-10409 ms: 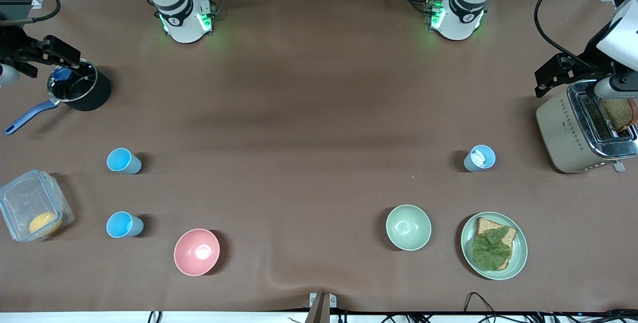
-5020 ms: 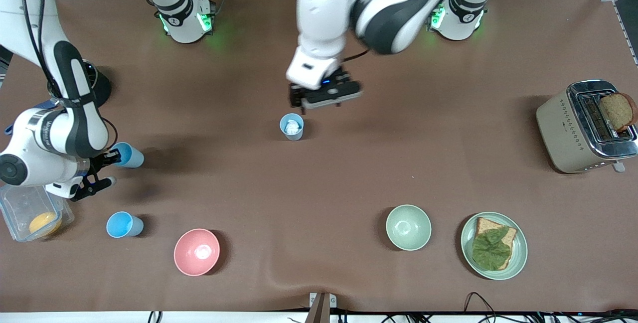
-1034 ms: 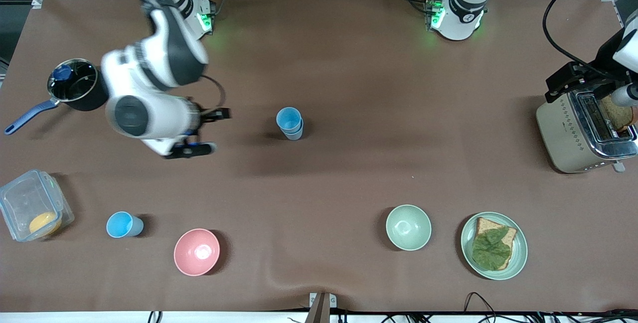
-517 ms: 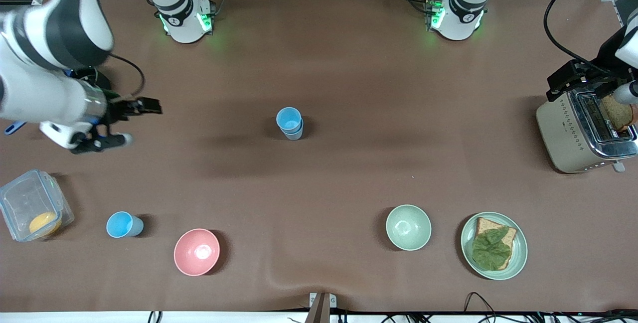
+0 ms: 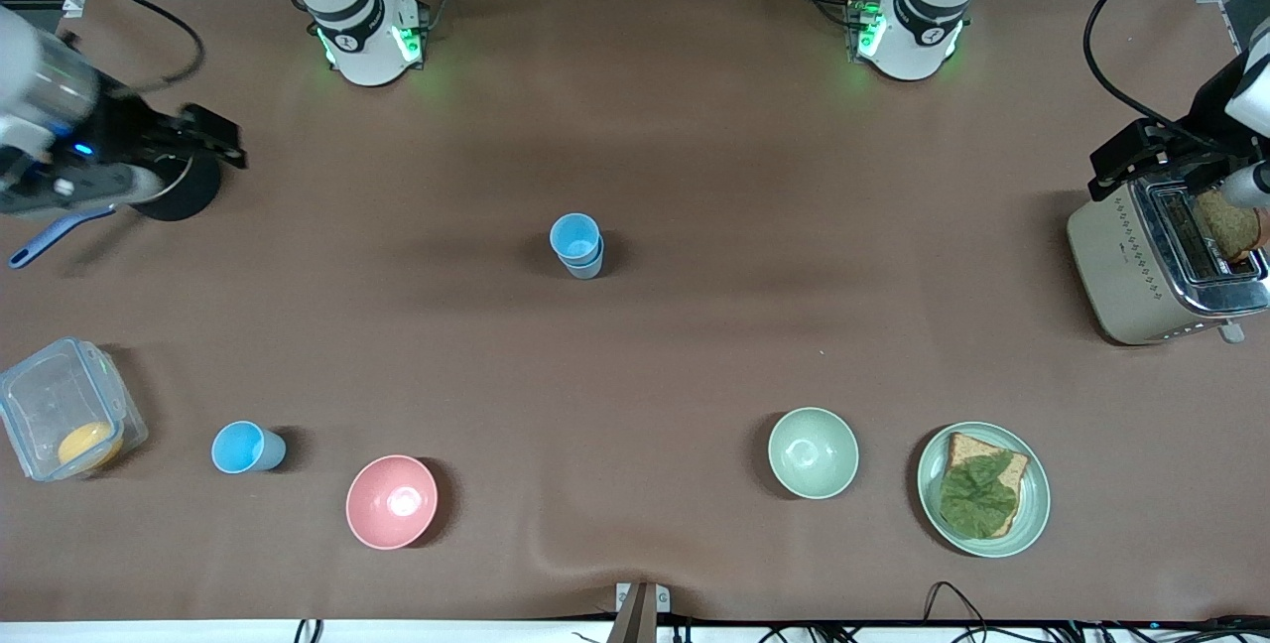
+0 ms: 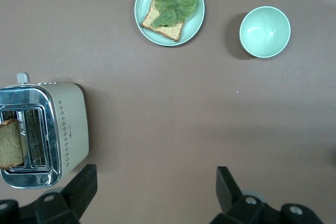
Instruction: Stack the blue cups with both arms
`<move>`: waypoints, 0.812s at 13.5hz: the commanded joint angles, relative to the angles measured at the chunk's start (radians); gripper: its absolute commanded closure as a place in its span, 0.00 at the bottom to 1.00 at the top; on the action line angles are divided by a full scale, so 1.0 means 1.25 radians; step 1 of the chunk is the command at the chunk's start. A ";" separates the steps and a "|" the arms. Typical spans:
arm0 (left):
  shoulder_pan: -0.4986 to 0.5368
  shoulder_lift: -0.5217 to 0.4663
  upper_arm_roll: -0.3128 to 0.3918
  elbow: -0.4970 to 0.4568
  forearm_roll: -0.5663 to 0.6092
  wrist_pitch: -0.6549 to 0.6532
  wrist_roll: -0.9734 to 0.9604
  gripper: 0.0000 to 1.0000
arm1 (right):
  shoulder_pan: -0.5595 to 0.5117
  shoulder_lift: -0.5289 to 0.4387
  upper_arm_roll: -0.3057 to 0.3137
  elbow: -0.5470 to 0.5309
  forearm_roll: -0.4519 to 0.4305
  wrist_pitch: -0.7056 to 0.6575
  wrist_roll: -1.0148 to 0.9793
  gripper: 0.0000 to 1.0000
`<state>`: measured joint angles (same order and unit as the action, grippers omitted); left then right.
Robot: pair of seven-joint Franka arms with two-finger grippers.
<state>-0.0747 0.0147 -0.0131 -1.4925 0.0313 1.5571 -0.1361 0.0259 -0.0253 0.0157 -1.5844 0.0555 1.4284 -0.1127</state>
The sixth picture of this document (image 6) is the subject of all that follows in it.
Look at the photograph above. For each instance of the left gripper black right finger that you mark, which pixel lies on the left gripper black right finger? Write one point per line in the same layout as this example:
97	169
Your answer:
249	213

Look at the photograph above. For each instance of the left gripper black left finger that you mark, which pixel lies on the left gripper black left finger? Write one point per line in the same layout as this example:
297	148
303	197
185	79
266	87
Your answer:
65	208

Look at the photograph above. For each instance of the bread slice in toaster slot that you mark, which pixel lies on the bread slice in toaster slot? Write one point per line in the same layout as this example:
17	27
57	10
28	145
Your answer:
10	145

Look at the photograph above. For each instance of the beige and chrome toaster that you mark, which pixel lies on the beige and chrome toaster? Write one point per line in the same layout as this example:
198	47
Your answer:
71	119

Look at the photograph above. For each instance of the brown table cover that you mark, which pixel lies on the brown table cover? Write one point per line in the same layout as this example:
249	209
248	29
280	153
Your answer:
168	116

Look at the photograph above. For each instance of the pale green bowl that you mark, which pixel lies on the pale green bowl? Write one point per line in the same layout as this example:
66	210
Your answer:
265	32

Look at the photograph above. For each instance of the bread slice under lettuce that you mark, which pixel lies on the bread slice under lettuce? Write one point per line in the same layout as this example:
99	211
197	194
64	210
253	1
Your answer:
170	32

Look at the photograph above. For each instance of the pale green plate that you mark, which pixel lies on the pale green plate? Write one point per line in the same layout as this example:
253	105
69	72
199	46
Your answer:
143	5

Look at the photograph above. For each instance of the green lettuce leaf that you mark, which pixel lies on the green lettuce leaf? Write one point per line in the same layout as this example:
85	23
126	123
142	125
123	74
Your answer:
176	1

